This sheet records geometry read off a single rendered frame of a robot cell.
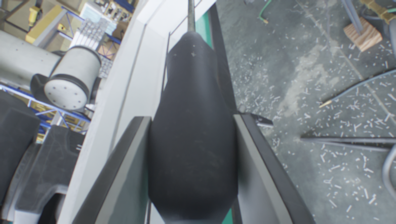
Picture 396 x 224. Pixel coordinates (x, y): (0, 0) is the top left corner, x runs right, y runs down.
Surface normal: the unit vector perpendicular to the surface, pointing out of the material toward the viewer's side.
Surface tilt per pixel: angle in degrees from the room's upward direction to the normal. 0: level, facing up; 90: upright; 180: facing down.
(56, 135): 85
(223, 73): 90
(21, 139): 131
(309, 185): 0
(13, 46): 86
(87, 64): 107
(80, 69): 91
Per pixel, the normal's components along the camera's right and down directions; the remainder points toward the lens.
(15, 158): 0.99, -0.13
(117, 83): 0.67, -0.48
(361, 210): -0.74, -0.41
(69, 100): 0.06, 0.75
